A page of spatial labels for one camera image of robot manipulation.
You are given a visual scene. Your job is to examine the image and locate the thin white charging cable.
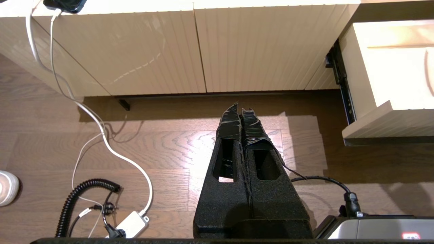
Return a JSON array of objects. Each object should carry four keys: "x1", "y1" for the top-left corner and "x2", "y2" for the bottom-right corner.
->
[{"x1": 50, "y1": 9, "x2": 112, "y2": 238}]

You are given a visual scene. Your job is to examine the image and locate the white low tv cabinet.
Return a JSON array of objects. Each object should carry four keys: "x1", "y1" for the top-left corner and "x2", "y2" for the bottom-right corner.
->
[{"x1": 0, "y1": 0, "x2": 360, "y2": 99}]

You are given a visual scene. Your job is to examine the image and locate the white power adapter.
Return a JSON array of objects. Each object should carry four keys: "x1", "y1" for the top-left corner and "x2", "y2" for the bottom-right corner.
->
[{"x1": 111, "y1": 211, "x2": 150, "y2": 238}]

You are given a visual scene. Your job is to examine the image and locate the cream white ribbed drawer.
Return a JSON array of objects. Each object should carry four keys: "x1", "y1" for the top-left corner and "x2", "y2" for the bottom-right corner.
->
[{"x1": 340, "y1": 20, "x2": 434, "y2": 147}]

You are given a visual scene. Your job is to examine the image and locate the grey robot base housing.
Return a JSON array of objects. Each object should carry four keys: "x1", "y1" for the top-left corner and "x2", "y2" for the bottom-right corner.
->
[{"x1": 314, "y1": 215, "x2": 434, "y2": 240}]

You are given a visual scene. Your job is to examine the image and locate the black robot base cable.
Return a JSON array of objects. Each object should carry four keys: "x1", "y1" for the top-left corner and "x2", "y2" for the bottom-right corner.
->
[{"x1": 291, "y1": 176, "x2": 362, "y2": 218}]

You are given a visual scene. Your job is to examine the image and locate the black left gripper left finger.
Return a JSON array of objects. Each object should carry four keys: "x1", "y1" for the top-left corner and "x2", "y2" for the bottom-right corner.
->
[{"x1": 193, "y1": 103, "x2": 254, "y2": 238}]

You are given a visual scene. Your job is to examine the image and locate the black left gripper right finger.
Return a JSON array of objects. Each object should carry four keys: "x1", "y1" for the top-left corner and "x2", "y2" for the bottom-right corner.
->
[{"x1": 241, "y1": 108, "x2": 313, "y2": 238}]

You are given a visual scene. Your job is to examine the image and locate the black plug with thin cable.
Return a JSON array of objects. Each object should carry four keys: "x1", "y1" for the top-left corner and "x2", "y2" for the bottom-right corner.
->
[{"x1": 68, "y1": 190, "x2": 126, "y2": 238}]

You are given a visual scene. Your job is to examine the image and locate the black coiled cable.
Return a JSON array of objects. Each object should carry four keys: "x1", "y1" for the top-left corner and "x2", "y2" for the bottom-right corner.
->
[{"x1": 55, "y1": 179, "x2": 122, "y2": 238}]

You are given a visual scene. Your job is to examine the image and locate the thick white power cable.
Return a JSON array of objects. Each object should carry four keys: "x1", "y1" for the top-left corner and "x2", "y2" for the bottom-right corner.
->
[{"x1": 25, "y1": 0, "x2": 154, "y2": 217}]

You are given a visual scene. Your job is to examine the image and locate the black smartphone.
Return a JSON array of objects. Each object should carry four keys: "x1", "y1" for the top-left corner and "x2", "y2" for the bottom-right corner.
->
[{"x1": 43, "y1": 0, "x2": 87, "y2": 14}]

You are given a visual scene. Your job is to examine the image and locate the black drawer slide rail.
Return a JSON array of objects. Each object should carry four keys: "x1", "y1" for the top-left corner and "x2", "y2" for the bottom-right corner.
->
[{"x1": 325, "y1": 39, "x2": 356, "y2": 125}]

